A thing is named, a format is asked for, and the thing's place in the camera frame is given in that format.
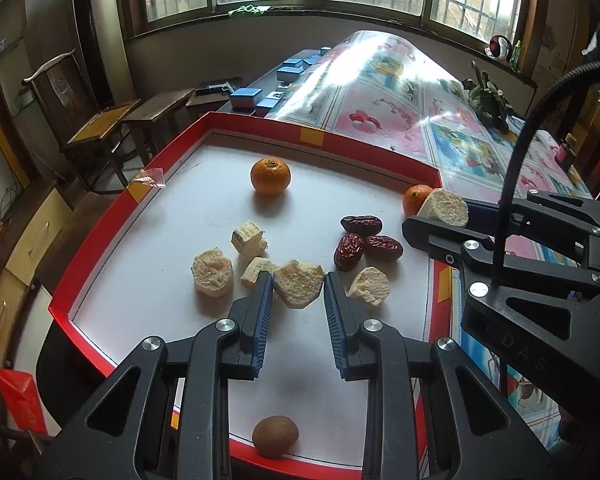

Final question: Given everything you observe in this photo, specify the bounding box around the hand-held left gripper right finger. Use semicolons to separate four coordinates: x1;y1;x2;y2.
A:
322;271;556;480

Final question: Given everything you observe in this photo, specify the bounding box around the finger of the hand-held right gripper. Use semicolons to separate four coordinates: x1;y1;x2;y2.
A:
466;189;600;273
401;215;600;341

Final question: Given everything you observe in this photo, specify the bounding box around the large orange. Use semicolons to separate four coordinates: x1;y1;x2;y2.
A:
402;184;436;218

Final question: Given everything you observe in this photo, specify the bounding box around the pale wooden cabinet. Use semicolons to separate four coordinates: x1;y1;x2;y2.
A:
0;180;76;411

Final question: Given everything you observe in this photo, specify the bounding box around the printed plastic tablecloth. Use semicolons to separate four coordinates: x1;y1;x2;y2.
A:
265;30;593;453

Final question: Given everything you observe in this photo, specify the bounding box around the brown round fruit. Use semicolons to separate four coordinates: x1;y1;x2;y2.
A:
252;415;300;459

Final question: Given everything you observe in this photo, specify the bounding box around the red plastic bag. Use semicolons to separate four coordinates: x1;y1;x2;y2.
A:
0;367;48;436

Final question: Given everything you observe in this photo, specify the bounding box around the red date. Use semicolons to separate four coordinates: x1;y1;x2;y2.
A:
363;235;404;262
334;232;364;272
341;215;383;235

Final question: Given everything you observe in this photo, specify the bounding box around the small orange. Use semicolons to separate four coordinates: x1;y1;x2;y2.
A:
250;157;291;196

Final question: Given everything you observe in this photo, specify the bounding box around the leafy green vegetable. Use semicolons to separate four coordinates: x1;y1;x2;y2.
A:
462;61;513;133

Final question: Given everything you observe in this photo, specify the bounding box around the black tool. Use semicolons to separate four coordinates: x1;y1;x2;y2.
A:
195;79;242;98

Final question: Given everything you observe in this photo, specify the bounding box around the red cardboard box tray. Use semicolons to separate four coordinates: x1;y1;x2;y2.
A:
48;111;453;480

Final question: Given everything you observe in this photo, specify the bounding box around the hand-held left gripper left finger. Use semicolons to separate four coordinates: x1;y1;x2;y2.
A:
32;271;275;480

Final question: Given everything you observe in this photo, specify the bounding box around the wooden chair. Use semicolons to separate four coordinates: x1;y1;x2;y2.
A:
22;47;143;196

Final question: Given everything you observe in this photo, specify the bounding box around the pale sugarcane chunk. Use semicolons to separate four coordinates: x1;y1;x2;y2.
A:
348;266;391;307
417;188;470;227
240;257;281;290
191;247;236;298
272;260;325;309
231;221;269;261

